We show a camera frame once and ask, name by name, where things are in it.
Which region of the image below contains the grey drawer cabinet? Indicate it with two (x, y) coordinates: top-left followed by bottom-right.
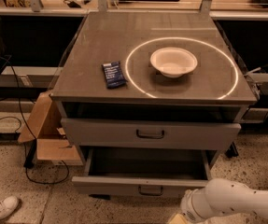
(50, 10), (259, 170)

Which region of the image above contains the brown cardboard box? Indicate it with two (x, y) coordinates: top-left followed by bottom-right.
(18, 91), (82, 168)

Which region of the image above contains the grey drawer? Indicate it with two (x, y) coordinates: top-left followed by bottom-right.
(72, 147), (211, 198)
(62, 119), (241, 150)

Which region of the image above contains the black floor cable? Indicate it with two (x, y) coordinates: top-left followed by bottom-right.
(0, 3), (70, 185)

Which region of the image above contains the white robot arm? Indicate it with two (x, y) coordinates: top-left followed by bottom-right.
(167, 178), (268, 224)

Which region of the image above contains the blue snack bar packet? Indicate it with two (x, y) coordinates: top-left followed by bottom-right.
(102, 61), (127, 89)

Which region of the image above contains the grey top drawer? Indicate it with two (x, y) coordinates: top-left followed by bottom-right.
(62, 119), (241, 150)

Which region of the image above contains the white sneaker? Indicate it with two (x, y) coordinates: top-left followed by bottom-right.
(0, 196), (19, 220)

